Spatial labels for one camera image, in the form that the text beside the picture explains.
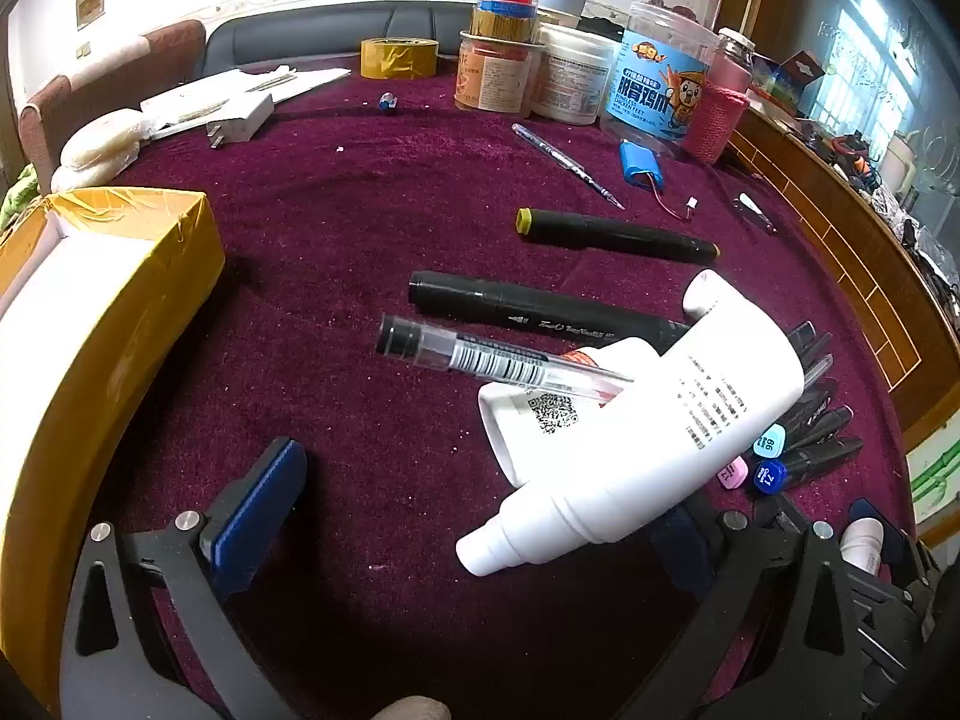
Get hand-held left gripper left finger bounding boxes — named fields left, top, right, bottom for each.
left=58, top=435, right=310, bottom=720

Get clear jar blue label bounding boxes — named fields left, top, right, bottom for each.
left=603, top=0, right=725, bottom=160

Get glass bottle pink knitted sleeve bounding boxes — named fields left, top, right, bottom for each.
left=678, top=27, right=755, bottom=164

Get yellow tape roll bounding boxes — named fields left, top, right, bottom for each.
left=360, top=37, right=440, bottom=80

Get black marker dark grey cap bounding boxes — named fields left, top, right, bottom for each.
left=409, top=270, right=695, bottom=352

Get white papers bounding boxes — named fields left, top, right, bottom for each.
left=141, top=65, right=352, bottom=140

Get brown armchair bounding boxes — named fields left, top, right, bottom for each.
left=18, top=19, right=208, bottom=190

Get blue battery pack with wire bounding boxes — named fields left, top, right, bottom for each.
left=618, top=140, right=703, bottom=223

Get white charger plug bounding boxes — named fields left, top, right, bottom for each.
left=207, top=94, right=275, bottom=152

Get black marker cyan cap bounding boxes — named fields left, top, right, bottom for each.
left=752, top=405, right=854, bottom=460

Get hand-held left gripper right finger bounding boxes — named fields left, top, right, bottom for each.
left=651, top=506, right=908, bottom=720

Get white plastic jar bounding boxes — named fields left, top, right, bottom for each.
left=528, top=22, right=617, bottom=125

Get yellow cardboard box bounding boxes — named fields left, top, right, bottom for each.
left=0, top=190, right=227, bottom=715

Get clear pen with black cap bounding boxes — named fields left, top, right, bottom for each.
left=375, top=313, right=637, bottom=407

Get nail clippers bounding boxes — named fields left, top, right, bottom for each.
left=732, top=193, right=779, bottom=234

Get black marker blue cap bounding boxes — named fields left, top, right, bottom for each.
left=751, top=435, right=865, bottom=497

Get white spray bottle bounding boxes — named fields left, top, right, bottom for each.
left=456, top=270, right=809, bottom=580

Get maroon velvet tablecloth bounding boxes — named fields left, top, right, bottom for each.
left=45, top=64, right=927, bottom=720

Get black leather sofa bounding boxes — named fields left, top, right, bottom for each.
left=202, top=0, right=481, bottom=77

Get dark box with diamond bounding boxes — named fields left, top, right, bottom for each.
left=778, top=49, right=827, bottom=118

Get green blanket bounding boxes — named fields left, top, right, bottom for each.
left=0, top=163, right=40, bottom=227

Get white bottle with square code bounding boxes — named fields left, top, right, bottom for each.
left=478, top=337, right=661, bottom=490

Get wooden sideboard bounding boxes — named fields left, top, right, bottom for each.
left=726, top=101, right=960, bottom=455

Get toothpick jar blue lid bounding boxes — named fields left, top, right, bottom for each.
left=471, top=0, right=542, bottom=43

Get thin metal pen tool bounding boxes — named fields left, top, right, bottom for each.
left=511, top=121, right=626, bottom=212

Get black marker olive cap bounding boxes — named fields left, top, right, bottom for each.
left=514, top=207, right=722, bottom=266

